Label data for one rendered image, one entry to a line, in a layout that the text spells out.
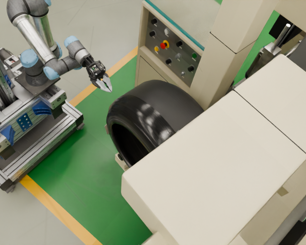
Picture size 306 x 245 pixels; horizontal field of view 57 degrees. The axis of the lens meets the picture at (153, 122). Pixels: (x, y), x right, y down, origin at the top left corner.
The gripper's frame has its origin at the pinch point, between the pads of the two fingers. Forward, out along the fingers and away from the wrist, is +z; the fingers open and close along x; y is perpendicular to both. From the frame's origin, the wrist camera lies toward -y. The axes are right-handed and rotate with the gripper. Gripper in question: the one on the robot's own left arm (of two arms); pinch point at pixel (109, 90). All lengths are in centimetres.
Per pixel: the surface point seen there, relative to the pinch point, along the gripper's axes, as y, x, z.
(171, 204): 66, -31, 58
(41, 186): -122, -53, -12
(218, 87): 30, 27, 37
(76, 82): -131, 29, -85
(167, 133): 28.9, -4.3, 39.9
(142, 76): -57, 51, -22
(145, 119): 27.8, -7.0, 30.0
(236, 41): 54, 27, 32
